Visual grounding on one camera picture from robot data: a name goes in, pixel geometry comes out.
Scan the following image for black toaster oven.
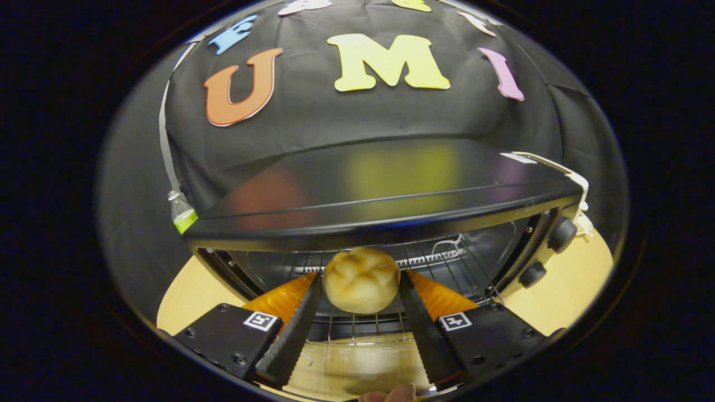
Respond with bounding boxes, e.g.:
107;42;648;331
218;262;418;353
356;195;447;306
183;138;586;398

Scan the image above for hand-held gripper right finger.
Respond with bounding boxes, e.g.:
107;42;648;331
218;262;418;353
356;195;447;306
398;270;551;391

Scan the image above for round toasted bread bun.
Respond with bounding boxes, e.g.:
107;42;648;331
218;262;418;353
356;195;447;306
323;247;401;314

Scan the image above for green label plastic bottle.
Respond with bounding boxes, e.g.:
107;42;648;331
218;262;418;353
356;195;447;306
168;190;199;235

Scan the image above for white pop-up toaster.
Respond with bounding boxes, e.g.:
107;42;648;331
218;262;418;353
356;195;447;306
511;151;594;238

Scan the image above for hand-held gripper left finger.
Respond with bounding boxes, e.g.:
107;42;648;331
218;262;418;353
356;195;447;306
173;272;325;389

